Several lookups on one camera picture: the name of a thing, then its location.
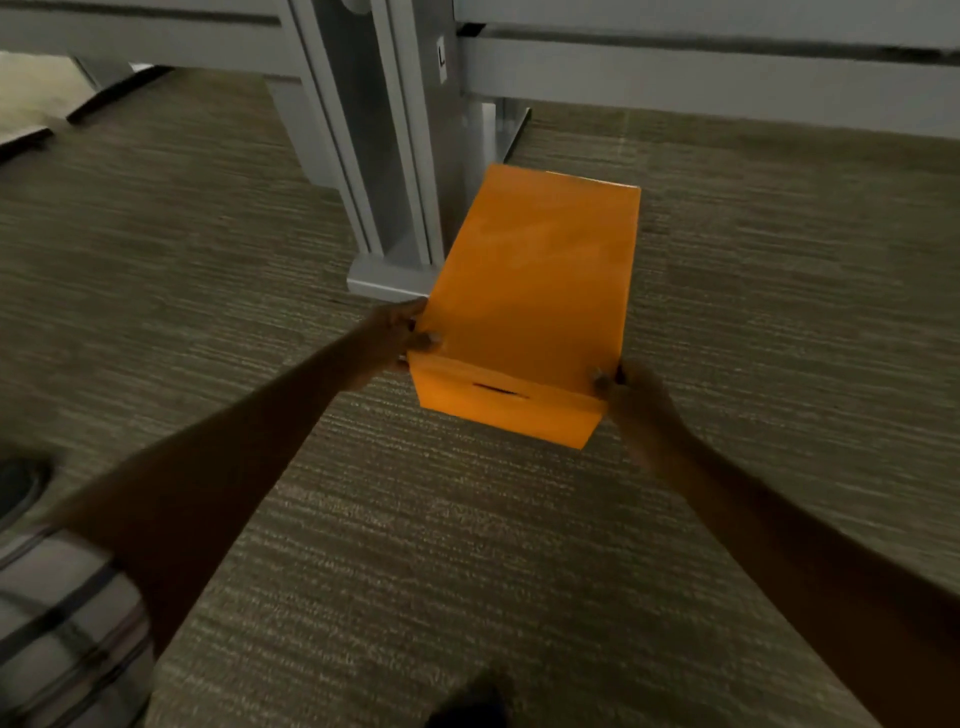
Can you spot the black round object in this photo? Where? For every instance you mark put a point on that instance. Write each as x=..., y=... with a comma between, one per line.
x=19, y=487

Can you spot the person's right thumb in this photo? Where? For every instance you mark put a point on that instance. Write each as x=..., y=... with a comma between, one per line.
x=604, y=383

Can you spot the person's left forearm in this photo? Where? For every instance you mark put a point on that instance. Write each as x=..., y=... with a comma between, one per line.
x=202, y=487

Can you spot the person's plaid shirt sleeve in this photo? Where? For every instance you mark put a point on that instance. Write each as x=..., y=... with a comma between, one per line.
x=64, y=637

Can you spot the person's right hand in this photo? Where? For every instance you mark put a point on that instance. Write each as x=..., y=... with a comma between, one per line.
x=640, y=409

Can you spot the orange cardboard box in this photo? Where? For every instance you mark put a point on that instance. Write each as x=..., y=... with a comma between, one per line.
x=529, y=300

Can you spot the person's left hand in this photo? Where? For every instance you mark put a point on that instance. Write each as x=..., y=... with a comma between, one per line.
x=382, y=335

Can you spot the person's black shoe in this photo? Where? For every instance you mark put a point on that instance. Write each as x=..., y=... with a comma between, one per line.
x=471, y=705

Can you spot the person's left thumb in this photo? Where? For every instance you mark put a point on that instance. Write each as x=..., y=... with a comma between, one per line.
x=421, y=339

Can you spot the grey desk foot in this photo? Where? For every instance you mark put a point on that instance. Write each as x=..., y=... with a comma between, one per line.
x=82, y=97

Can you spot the person's right forearm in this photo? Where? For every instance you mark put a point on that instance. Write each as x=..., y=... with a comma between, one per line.
x=817, y=577

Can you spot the grey metal desk frame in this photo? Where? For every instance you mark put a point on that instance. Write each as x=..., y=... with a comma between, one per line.
x=480, y=90

